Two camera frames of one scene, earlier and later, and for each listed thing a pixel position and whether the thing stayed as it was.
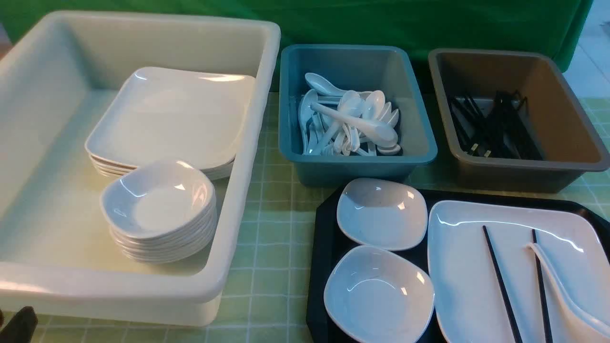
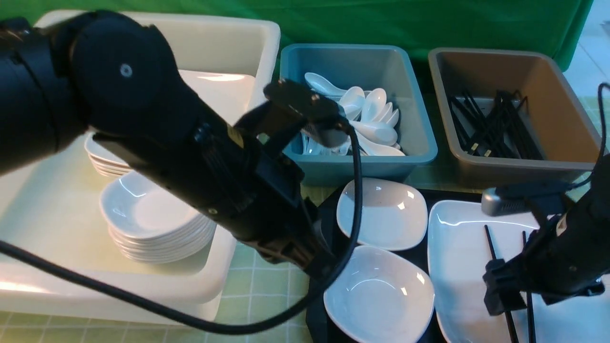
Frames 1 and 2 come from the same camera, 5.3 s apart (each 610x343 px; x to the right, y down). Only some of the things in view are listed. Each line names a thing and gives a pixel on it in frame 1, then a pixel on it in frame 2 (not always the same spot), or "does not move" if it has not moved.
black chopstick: x=534 y=238 -> x=530 y=304
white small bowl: x=389 y=214 does not move
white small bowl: x=375 y=296 does not move
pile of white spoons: x=334 y=121 does not move
